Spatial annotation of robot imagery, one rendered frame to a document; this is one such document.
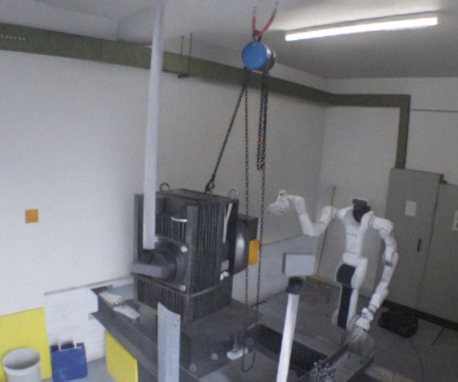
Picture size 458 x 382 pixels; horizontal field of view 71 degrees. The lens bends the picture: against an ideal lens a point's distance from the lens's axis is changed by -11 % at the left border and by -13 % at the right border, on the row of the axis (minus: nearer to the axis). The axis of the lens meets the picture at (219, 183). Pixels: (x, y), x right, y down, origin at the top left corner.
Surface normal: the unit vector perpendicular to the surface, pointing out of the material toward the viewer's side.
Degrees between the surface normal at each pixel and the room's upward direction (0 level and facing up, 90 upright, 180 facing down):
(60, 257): 90
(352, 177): 90
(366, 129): 90
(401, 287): 90
